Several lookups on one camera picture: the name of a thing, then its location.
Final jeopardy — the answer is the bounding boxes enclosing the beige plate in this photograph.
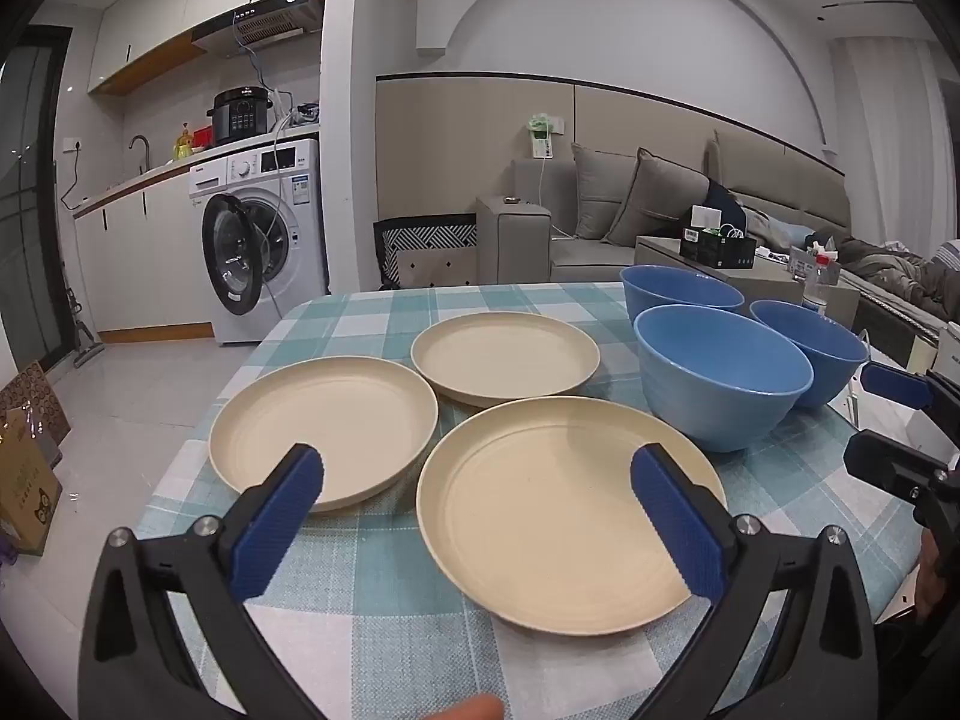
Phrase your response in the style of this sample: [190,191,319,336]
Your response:
[208,356,439,512]
[410,312,601,408]
[416,397,724,637]

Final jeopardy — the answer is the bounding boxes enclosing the black storage box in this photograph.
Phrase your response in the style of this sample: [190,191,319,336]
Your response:
[680,227,757,268]

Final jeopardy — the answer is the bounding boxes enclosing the range hood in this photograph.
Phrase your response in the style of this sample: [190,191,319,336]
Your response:
[190,0,324,59]

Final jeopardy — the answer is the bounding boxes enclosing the person's right hand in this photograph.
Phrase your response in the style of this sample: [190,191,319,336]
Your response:
[914,530,946,617]

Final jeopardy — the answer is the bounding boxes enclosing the grey cushion left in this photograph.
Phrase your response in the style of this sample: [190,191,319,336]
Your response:
[573,143,636,241]

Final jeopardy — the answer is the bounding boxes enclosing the black pressure cooker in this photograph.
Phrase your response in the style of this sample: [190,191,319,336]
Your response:
[206,86,272,146]

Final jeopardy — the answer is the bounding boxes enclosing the large blue bowl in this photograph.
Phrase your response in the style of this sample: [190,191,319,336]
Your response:
[633,304,814,454]

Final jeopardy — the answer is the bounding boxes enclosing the person's left hand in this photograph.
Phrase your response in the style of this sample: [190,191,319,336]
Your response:
[425,694,505,720]

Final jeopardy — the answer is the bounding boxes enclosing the teal checked tablecloth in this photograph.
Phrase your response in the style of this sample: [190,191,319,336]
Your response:
[133,281,928,720]

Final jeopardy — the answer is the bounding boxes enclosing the wall socket with charger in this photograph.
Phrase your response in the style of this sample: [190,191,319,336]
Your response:
[527,112,565,161]

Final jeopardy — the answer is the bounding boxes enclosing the kitchen counter cabinets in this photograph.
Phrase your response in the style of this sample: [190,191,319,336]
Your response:
[75,172,213,333]

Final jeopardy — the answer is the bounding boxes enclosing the grey blanket on bed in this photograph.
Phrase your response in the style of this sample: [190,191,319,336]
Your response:
[815,227,960,322]

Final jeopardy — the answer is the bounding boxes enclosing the grey cushion right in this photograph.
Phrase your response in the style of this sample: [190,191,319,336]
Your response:
[604,148,709,247]

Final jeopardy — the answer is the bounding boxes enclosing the grey bedside cabinet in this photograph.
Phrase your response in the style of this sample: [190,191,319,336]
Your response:
[635,236,861,330]

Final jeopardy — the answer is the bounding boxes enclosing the white box on cabinet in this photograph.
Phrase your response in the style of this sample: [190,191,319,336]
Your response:
[690,205,722,229]

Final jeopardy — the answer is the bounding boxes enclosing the grey sofa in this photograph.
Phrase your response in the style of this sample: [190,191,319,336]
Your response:
[477,130,851,284]

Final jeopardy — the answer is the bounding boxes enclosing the folded patterned chair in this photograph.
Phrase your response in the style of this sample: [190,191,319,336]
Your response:
[374,213,478,291]

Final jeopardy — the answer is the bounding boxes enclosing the grey cushion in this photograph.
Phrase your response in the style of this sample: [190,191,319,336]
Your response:
[604,148,709,247]
[573,143,636,241]

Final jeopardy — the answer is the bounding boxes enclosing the white washing machine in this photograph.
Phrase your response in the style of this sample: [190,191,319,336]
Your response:
[189,135,329,346]

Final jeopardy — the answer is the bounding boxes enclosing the cardboard box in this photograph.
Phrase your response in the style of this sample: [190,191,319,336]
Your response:
[0,408,62,556]

